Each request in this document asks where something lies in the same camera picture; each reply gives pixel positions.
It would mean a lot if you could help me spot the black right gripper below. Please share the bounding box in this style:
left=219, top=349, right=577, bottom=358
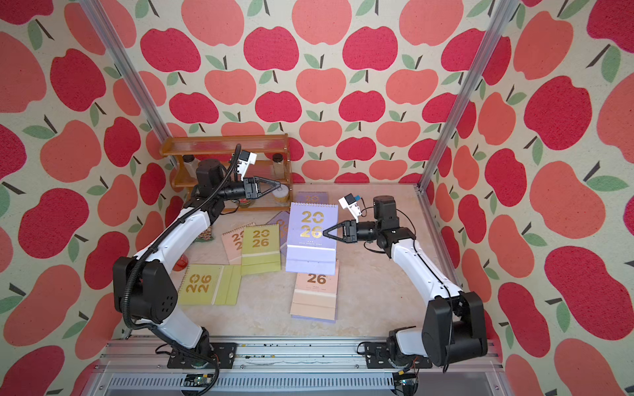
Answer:
left=324, top=222, right=381, bottom=245

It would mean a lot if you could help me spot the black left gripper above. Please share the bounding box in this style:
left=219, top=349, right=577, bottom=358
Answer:
left=216, top=177, right=280, bottom=203

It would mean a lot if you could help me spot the purple calendar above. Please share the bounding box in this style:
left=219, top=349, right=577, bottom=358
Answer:
left=294, top=191, right=330, bottom=205
left=286, top=202, right=338, bottom=276
left=266, top=211, right=290, bottom=248

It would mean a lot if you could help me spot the pink calendar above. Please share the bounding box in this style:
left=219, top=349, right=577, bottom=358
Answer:
left=290, top=261, right=339, bottom=323
left=221, top=222, right=255, bottom=265

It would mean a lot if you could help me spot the green calendar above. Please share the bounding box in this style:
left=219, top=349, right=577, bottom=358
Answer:
left=178, top=264, right=242, bottom=305
left=241, top=224, right=282, bottom=277

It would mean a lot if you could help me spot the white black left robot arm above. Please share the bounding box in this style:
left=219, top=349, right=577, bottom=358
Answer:
left=113, top=156, right=281, bottom=361

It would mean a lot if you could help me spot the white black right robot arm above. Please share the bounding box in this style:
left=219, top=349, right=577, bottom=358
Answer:
left=324, top=194, right=488, bottom=370

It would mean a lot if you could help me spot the red round tin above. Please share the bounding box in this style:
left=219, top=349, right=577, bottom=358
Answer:
left=238, top=199, right=254, bottom=208

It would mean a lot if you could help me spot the orange wooden shelf rack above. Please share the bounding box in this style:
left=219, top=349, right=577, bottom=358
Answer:
left=160, top=134, right=293, bottom=211

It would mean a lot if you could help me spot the glass jar right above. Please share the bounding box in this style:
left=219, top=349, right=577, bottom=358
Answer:
left=272, top=153, right=286, bottom=180

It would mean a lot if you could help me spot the glass jar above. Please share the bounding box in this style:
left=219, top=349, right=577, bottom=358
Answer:
left=272, top=153, right=286, bottom=180
left=183, top=154, right=199, bottom=179

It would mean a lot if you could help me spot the snack packet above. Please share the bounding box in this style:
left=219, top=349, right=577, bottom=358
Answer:
left=195, top=226, right=214, bottom=243

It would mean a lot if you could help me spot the glass jar left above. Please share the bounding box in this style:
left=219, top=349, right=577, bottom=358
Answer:
left=183, top=154, right=199, bottom=179

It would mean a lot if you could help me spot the red cola can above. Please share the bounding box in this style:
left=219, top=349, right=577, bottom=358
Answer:
left=173, top=254, right=189, bottom=272

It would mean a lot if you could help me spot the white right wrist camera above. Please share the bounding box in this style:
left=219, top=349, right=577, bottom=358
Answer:
left=338, top=193, right=362, bottom=223

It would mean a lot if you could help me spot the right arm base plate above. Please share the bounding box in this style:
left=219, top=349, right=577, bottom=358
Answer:
left=356, top=341, right=433, bottom=371

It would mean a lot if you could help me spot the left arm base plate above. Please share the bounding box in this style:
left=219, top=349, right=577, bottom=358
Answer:
left=167, top=341, right=237, bottom=370

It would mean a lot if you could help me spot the aluminium frame rail front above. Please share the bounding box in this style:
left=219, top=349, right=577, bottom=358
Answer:
left=78, top=336, right=513, bottom=395

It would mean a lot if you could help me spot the aluminium post left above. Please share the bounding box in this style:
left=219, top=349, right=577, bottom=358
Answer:
left=79, top=0, right=170, bottom=143

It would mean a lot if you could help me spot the aluminium post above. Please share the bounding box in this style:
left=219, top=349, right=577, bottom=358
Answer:
left=79, top=0, right=170, bottom=143
left=417, top=0, right=520, bottom=195

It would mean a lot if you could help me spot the aluminium post right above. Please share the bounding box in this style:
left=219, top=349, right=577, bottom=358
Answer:
left=417, top=0, right=520, bottom=195

